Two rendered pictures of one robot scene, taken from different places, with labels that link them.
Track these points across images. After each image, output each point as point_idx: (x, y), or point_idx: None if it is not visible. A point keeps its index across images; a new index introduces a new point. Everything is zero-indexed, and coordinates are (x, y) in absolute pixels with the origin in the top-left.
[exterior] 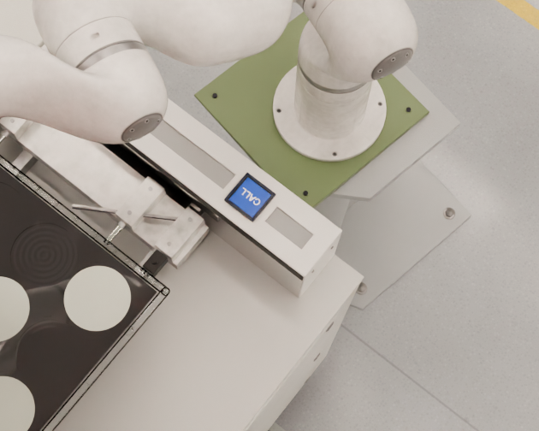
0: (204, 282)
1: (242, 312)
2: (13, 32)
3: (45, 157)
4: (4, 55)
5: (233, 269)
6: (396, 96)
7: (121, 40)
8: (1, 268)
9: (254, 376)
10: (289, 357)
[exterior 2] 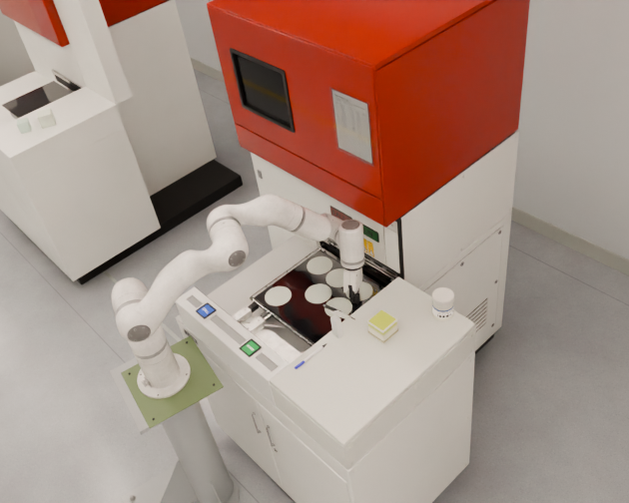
0: None
1: (227, 307)
2: (293, 375)
3: (293, 348)
4: (251, 202)
5: None
6: (132, 379)
7: (215, 224)
8: (314, 305)
9: (228, 288)
10: (213, 293)
